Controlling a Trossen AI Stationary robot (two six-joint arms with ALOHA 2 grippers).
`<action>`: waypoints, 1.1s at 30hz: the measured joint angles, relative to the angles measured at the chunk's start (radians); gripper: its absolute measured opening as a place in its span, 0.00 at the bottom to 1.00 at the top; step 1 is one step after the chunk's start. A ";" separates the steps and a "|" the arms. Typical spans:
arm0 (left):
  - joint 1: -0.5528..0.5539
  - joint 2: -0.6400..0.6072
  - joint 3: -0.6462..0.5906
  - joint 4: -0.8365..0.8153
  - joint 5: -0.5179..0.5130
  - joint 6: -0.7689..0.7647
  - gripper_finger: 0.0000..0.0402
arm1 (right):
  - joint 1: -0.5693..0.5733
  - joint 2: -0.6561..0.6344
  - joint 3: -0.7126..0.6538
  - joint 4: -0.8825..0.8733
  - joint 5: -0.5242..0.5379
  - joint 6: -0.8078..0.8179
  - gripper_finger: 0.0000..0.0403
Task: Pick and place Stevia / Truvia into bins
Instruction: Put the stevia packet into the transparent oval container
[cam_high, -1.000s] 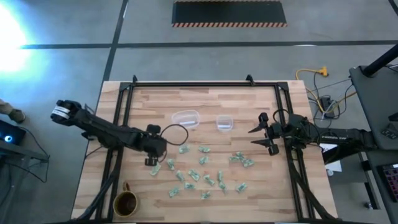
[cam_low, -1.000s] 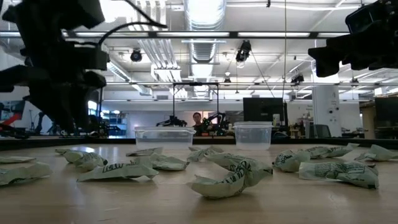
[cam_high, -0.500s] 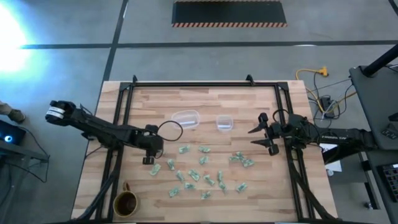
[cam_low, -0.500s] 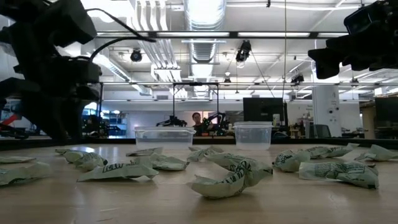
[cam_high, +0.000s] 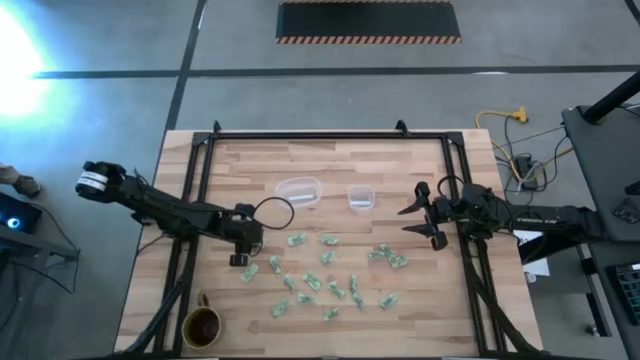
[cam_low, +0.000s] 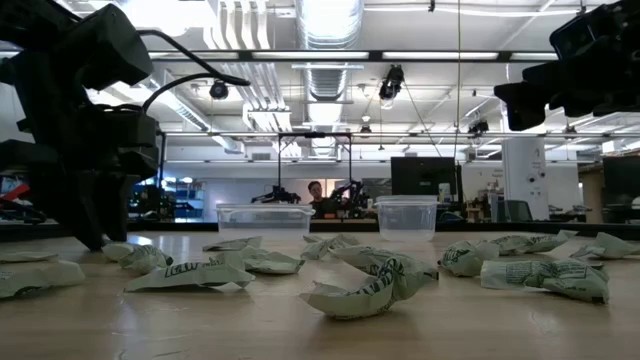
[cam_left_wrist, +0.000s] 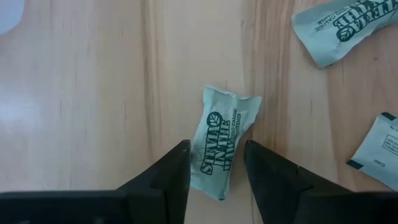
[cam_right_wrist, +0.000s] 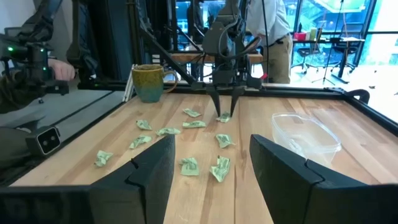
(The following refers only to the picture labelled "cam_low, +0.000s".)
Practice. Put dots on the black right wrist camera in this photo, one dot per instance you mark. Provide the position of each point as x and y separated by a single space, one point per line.
575 37

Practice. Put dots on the wide clear plastic container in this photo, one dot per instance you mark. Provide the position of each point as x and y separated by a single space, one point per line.
265 220

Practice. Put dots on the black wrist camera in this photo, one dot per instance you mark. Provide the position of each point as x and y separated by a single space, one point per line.
575 37
110 50

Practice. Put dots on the white pillar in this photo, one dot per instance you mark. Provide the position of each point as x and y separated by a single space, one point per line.
525 165

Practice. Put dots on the person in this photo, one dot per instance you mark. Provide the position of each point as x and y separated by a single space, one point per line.
325 206

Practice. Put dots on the green white sweetener packet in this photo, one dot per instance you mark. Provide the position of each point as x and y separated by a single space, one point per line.
40 277
530 243
272 262
25 257
116 251
320 248
607 246
147 260
235 244
195 275
415 272
467 260

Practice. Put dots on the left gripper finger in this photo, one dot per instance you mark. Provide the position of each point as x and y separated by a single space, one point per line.
80 210
117 210

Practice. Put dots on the black ceiling camera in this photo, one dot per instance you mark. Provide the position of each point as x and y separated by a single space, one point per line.
392 80
478 128
219 90

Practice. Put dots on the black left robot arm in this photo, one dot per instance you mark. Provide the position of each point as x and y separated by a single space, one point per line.
25 25

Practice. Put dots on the red and black machine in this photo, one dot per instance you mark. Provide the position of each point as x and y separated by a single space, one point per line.
15 194

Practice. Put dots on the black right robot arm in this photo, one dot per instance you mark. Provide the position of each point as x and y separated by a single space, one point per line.
627 20

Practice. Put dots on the dark office chair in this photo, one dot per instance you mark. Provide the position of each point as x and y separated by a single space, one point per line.
517 211

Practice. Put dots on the black metal table frame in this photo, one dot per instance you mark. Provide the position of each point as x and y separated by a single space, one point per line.
500 227

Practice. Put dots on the small clear plastic container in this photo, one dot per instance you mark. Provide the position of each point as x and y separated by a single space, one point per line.
406 220

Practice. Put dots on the silver air duct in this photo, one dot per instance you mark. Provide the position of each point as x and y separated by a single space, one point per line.
327 80

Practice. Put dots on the blurry grey object right edge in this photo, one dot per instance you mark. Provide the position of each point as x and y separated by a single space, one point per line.
550 277

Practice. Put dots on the blurry grey object top right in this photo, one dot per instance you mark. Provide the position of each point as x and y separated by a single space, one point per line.
350 302

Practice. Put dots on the black gantry frame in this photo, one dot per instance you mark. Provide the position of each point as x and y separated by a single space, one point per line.
315 134

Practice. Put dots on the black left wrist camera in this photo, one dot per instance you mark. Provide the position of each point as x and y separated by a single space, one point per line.
110 50

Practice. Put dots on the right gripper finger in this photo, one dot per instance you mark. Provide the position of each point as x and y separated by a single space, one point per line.
545 71
522 105

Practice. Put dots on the black computer monitor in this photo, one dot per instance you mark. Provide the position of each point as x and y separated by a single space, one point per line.
425 175

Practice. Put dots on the black background robot arm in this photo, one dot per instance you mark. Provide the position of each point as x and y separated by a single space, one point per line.
352 192
277 195

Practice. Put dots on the dark computer monitor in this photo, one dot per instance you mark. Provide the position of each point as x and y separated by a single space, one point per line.
622 185

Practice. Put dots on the blue storage shelf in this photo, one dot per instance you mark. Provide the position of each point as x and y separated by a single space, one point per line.
187 200

